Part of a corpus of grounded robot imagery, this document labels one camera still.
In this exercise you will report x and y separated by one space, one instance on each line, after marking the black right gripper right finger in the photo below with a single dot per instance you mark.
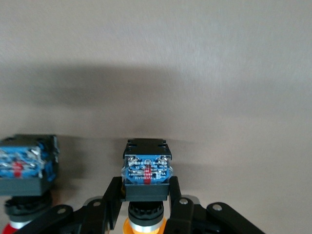
185 217

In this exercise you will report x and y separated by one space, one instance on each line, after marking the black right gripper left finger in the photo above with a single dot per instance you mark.
92 214

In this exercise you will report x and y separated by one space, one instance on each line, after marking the yellow push button switch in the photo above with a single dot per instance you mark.
146 170

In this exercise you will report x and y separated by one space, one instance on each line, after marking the brown table cover mat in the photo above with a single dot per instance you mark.
170 73

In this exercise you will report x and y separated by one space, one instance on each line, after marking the red push button switch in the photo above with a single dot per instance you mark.
22 168

